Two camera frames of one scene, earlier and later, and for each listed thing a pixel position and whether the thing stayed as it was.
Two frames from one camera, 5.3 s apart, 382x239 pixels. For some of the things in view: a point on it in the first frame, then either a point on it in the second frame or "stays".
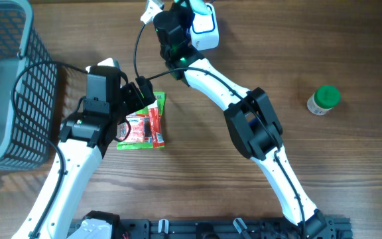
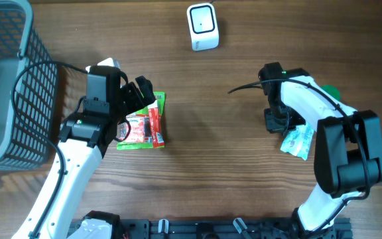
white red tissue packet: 140,131 stays
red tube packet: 155,123 stays
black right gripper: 187,16 → 274,126
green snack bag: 144,129 stays
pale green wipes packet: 199,6 → 298,141
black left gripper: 136,100 stays
